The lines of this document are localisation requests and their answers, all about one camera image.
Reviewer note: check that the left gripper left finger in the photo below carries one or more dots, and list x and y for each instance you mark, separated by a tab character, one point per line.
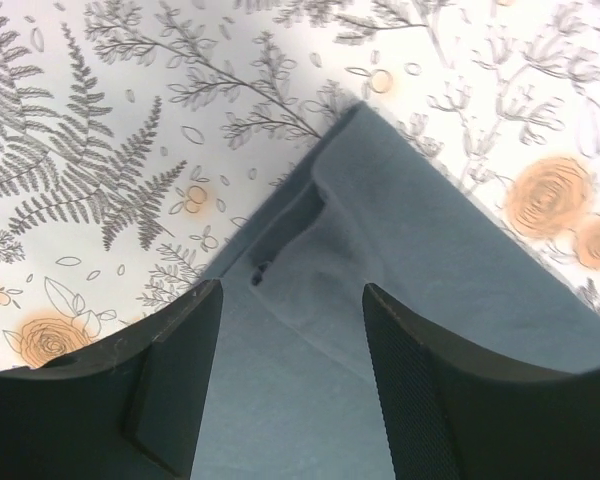
129	406

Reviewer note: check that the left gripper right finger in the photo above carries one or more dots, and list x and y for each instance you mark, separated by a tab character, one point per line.
455	410

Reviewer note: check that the dark blue-grey t-shirt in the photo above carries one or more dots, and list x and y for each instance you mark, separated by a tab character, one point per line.
292	392

